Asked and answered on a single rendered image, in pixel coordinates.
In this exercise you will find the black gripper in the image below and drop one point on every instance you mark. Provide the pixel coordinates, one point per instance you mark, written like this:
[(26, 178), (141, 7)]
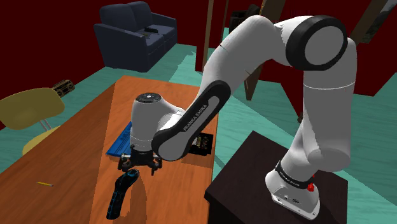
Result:
[(141, 157)]

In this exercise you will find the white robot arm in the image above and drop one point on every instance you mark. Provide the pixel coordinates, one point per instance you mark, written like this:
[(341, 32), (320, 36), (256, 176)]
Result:
[(328, 102)]

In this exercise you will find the blue book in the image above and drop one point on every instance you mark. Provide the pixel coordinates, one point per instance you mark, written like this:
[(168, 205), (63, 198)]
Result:
[(119, 143)]

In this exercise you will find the black and blue remote control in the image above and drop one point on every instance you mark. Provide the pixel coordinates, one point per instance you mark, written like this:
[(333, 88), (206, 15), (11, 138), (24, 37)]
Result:
[(119, 194)]

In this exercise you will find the black box with print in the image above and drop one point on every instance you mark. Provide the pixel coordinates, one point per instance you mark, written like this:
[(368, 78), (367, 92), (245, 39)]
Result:
[(203, 144)]

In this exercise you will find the yellow pencil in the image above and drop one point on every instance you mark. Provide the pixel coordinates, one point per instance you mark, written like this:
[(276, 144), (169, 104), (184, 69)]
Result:
[(44, 184)]

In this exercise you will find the dark robot stand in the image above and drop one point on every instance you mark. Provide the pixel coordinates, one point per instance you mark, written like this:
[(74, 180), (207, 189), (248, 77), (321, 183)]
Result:
[(245, 186)]

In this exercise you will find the black boombox radio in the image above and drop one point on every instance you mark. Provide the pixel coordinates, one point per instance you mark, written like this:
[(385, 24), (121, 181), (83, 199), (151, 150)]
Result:
[(63, 87)]

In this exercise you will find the yellow chair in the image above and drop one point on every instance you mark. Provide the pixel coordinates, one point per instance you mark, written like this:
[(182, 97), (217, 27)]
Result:
[(29, 107)]

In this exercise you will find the dark blue sofa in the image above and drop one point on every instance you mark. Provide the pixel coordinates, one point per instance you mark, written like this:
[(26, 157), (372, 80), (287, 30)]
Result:
[(133, 37)]

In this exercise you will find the wooden easel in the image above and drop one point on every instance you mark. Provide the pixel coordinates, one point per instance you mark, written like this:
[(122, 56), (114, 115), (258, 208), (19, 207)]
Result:
[(211, 31)]

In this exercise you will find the black armchair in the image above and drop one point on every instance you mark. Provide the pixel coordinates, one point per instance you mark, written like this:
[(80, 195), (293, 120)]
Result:
[(240, 17)]

